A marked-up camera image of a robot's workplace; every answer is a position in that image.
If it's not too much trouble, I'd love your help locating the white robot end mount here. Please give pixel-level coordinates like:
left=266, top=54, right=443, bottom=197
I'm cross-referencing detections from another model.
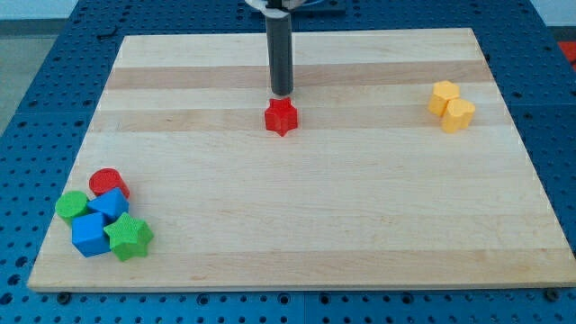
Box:
left=245, top=0, right=306, bottom=11

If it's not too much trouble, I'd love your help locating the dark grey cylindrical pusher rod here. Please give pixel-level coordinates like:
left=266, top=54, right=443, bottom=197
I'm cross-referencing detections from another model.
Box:
left=265, top=9, right=293, bottom=96

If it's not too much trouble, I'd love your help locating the red star block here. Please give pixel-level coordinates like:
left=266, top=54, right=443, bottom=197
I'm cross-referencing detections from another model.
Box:
left=264, top=97, right=298, bottom=137

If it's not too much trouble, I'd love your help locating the blue triangle block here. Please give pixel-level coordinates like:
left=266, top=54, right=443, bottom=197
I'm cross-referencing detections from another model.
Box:
left=87, top=187, right=130, bottom=223

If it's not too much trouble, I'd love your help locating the green star block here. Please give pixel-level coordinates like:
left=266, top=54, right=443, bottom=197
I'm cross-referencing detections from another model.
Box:
left=103, top=212, right=154, bottom=262

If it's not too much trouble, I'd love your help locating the yellow hexagon block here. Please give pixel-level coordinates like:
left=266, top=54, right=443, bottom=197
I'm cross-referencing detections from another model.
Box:
left=427, top=80, right=460, bottom=117

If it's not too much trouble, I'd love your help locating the yellow heart block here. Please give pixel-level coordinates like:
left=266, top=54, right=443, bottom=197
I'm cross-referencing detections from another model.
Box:
left=441, top=98, right=476, bottom=133

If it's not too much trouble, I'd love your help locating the red cylinder block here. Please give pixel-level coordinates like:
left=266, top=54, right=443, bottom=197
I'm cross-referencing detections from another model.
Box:
left=88, top=167, right=131, bottom=198

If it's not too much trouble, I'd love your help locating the green cylinder block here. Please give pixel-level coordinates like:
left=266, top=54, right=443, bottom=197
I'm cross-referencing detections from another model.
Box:
left=55, top=191, right=89, bottom=226

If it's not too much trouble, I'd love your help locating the blue cube block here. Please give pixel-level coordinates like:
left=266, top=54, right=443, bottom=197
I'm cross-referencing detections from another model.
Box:
left=71, top=212, right=111, bottom=257

